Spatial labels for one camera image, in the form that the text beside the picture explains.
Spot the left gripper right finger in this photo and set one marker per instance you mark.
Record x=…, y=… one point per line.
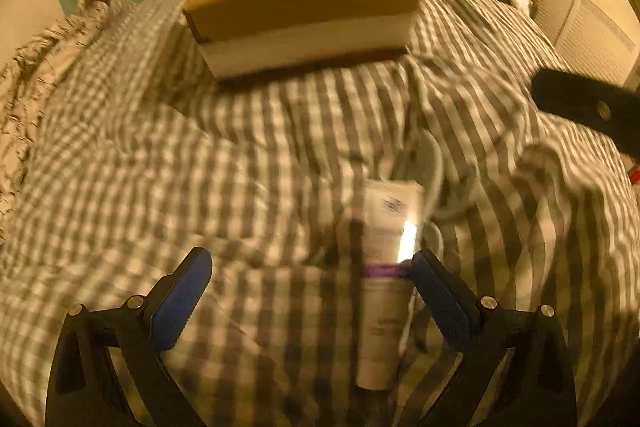
x=526, y=349

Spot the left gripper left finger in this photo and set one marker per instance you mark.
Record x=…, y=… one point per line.
x=83, y=387

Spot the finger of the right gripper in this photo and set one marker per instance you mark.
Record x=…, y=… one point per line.
x=596, y=104

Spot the white purple cream tube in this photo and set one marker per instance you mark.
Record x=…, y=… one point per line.
x=391, y=216

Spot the white louvered wardrobe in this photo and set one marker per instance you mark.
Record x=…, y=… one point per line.
x=597, y=38

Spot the grey checkered bed cover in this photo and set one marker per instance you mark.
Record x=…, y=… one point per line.
x=142, y=156

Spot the floral crumpled duvet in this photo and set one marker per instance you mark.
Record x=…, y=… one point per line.
x=27, y=82

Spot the open cardboard box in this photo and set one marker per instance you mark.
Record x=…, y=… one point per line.
x=240, y=38

